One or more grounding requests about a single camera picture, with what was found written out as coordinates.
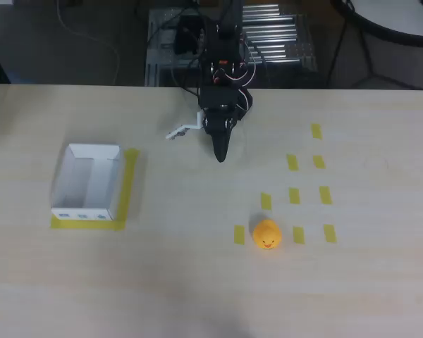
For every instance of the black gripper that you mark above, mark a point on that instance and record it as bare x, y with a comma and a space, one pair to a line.
218, 132

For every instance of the yellow rubber duck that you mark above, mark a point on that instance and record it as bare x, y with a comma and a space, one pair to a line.
267, 234

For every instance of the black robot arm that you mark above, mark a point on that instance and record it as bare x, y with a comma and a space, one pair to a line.
229, 45

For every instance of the white cardboard box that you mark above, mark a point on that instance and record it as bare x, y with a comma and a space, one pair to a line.
86, 183

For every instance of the short yellow tape mark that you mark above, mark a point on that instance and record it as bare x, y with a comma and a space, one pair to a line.
318, 162
292, 162
316, 131

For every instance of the long yellow tape strip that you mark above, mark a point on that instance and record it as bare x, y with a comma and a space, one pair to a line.
88, 225
128, 183

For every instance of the black table stand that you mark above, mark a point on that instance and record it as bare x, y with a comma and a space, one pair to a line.
368, 67

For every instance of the round white table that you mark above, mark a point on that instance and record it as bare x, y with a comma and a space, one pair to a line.
391, 21

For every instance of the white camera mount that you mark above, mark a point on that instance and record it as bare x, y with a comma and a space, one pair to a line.
197, 121

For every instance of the aluminium roller frame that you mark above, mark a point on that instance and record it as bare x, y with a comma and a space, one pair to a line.
282, 38

